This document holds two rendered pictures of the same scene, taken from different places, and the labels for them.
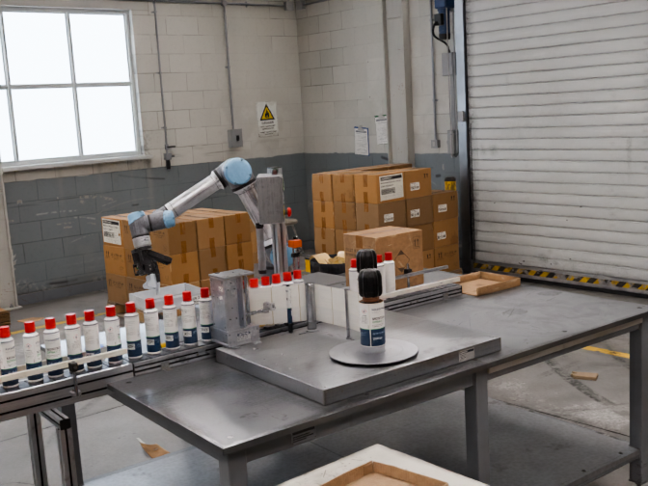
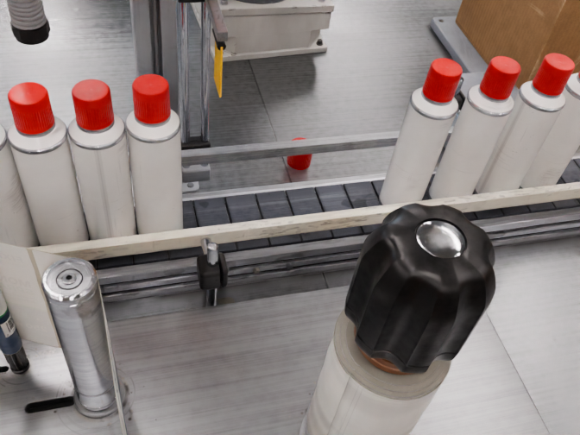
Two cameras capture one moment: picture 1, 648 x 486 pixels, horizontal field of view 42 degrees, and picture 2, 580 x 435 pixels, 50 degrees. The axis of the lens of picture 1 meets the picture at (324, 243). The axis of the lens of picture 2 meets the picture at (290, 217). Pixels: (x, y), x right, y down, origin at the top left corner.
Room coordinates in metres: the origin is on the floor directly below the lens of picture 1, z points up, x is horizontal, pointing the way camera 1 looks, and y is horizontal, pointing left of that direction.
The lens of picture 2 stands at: (2.99, -0.14, 1.44)
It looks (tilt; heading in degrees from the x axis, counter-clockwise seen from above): 48 degrees down; 15
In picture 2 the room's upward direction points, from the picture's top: 10 degrees clockwise
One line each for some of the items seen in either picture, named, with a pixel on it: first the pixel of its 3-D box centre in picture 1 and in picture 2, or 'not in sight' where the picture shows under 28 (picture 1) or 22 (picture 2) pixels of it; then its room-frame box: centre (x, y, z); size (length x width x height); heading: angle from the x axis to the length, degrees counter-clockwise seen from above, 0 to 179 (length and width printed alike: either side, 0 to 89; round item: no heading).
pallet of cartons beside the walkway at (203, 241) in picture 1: (177, 264); not in sight; (7.31, 1.29, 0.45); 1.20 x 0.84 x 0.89; 42
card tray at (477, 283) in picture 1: (478, 283); not in sight; (4.01, -0.74, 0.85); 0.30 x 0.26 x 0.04; 126
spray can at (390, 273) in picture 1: (389, 275); (566, 125); (3.68, -0.28, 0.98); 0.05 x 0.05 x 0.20
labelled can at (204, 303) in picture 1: (206, 314); not in sight; (3.13, 0.46, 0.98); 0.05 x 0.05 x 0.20
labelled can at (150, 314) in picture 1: (151, 326); not in sight; (3.00, 0.64, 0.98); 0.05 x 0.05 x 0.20
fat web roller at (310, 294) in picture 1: (310, 307); (86, 344); (3.18, 0.07, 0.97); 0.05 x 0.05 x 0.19
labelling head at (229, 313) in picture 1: (232, 308); not in sight; (3.09, 0.35, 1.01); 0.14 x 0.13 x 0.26; 126
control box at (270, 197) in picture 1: (271, 198); not in sight; (3.42, 0.20, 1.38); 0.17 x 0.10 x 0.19; 1
